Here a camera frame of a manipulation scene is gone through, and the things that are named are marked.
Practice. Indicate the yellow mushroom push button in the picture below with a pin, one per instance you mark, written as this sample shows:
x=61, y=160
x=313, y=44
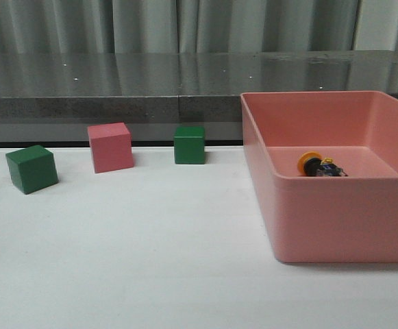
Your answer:
x=312, y=164

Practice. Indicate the green wooden cube right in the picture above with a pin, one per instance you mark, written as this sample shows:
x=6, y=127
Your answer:
x=189, y=145

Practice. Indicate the green wooden cube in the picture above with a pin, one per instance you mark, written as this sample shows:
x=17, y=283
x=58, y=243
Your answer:
x=189, y=145
x=32, y=168

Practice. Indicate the pink wooden cube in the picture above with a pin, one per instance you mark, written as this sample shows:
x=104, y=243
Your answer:
x=111, y=147

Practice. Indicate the green wooden cube left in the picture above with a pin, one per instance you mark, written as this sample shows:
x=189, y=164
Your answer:
x=32, y=168

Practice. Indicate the pink plastic bin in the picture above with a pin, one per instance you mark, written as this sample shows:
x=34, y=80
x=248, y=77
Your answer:
x=351, y=219

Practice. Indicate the grey stone counter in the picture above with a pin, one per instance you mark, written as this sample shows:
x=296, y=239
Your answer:
x=51, y=99

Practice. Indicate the grey curtain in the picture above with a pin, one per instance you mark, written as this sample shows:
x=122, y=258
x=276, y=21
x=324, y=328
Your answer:
x=196, y=26

